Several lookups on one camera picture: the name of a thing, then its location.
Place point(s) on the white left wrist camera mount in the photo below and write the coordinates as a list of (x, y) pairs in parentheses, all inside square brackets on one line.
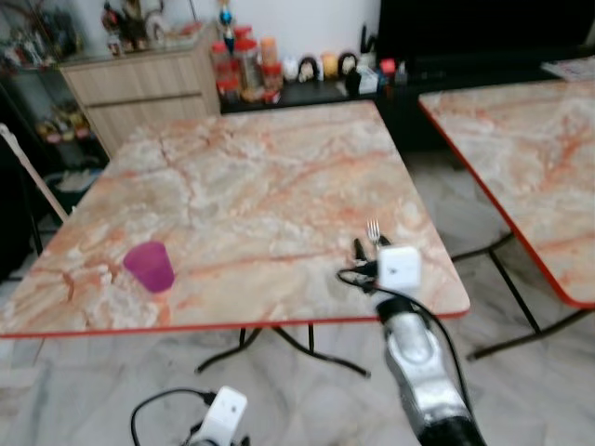
[(224, 414)]

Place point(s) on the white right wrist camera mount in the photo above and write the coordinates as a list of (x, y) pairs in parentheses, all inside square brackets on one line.
[(400, 268)]

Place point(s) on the light wooden chair rail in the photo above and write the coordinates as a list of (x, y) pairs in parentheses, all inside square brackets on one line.
[(28, 172)]

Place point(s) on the black open shelf unit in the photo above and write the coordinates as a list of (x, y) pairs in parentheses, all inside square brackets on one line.
[(46, 121)]

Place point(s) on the blue topped tall ornament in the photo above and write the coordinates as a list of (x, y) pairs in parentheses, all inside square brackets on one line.
[(225, 15)]

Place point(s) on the clear jar orange lid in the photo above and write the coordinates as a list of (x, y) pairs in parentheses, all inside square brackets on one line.
[(270, 63)]

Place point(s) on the black metal table frame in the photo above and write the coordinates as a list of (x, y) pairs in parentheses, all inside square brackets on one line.
[(516, 294), (310, 338)]

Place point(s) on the small yellow figurine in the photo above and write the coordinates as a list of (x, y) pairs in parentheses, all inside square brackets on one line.
[(329, 64)]

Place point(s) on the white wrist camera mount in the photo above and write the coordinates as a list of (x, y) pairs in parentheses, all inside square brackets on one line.
[(400, 268), (224, 414)]

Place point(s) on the silver metal fork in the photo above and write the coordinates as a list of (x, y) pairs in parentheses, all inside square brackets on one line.
[(373, 229)]

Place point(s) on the small brown figurine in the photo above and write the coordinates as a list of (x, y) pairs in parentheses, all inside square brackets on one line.
[(309, 68)]

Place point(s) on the dark ornament group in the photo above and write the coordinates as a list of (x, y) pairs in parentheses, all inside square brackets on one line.
[(130, 23)]

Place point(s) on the black low television console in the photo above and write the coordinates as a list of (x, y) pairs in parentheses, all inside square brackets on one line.
[(437, 111)]

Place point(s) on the printed paper magazine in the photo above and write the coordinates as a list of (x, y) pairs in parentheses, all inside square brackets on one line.
[(568, 68)]

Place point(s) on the light wooden drawer cabinet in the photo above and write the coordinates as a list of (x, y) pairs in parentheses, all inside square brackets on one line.
[(139, 88)]

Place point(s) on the purple plastic cup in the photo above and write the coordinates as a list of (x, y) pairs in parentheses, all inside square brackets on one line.
[(151, 268)]

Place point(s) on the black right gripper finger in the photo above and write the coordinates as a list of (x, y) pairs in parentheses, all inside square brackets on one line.
[(358, 249), (382, 241)]

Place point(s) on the small white figurine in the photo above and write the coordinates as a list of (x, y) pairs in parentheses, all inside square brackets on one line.
[(290, 68)]

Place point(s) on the small dark figurine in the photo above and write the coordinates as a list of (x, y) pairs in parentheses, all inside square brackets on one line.
[(349, 63)]

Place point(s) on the black television screen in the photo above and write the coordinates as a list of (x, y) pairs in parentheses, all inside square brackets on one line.
[(483, 23)]

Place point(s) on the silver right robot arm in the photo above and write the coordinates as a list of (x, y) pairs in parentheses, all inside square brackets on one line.
[(418, 372)]

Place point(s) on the clear jar red lid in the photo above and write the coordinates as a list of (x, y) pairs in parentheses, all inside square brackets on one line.
[(222, 67), (245, 60)]

